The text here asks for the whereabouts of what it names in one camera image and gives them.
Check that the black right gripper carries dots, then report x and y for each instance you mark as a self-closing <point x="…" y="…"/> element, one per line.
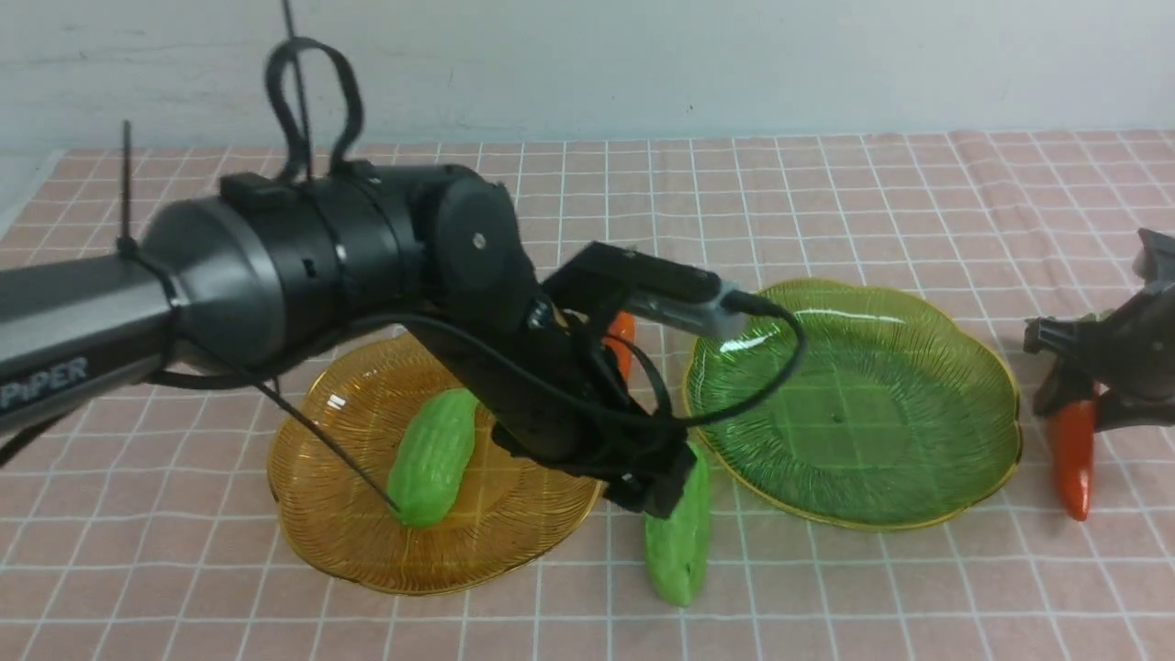
<point x="1119" y="364"/>

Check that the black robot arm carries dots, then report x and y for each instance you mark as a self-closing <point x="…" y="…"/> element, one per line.
<point x="234" y="290"/>

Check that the amber plastic plate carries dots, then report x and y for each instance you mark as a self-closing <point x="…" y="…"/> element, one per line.
<point x="336" y="515"/>

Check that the green plastic plate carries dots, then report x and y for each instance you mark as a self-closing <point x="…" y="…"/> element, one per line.
<point x="896" y="418"/>

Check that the orange toy carrot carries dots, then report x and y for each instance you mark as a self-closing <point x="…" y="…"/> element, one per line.
<point x="1071" y="433"/>
<point x="619" y="339"/>

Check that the green toy cucumber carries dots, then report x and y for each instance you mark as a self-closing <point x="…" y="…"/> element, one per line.
<point x="432" y="457"/>
<point x="676" y="550"/>

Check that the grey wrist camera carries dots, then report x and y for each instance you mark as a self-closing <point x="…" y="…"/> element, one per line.
<point x="673" y="294"/>

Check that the pink checkered tablecloth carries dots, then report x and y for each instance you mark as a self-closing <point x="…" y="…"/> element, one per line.
<point x="143" y="528"/>

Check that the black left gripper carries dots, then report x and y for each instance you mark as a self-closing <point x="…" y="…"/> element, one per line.
<point x="554" y="389"/>

